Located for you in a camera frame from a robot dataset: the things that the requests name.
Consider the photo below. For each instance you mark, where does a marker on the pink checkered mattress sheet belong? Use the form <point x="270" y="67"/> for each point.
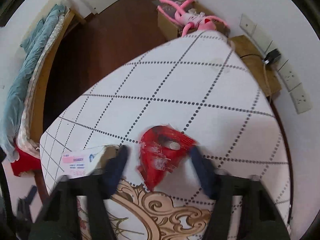
<point x="31" y="126"/>

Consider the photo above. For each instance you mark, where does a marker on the white wall socket strip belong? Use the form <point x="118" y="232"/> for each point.
<point x="282" y="65"/>

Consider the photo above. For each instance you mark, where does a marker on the pink plush toy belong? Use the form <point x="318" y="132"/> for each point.
<point x="190" y="20"/>

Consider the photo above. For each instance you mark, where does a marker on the white pink paper box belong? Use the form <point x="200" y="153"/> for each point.
<point x="82" y="162"/>

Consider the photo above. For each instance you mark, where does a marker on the red snack bag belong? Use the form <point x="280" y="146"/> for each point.
<point x="162" y="148"/>

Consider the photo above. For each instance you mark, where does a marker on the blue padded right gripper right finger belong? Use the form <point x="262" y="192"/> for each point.
<point x="205" y="171"/>

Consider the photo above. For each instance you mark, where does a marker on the cardboard box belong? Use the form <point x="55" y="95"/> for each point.
<point x="172" y="31"/>

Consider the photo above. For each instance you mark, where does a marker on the light blue duvet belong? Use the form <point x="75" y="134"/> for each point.
<point x="33" y="46"/>

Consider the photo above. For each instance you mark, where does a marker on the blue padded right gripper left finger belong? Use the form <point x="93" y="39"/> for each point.
<point x="113" y="171"/>

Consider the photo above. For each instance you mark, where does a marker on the red blanket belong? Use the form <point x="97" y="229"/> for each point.
<point x="25" y="163"/>

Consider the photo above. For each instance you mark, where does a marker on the black power adapter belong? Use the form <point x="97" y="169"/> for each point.
<point x="272" y="57"/>

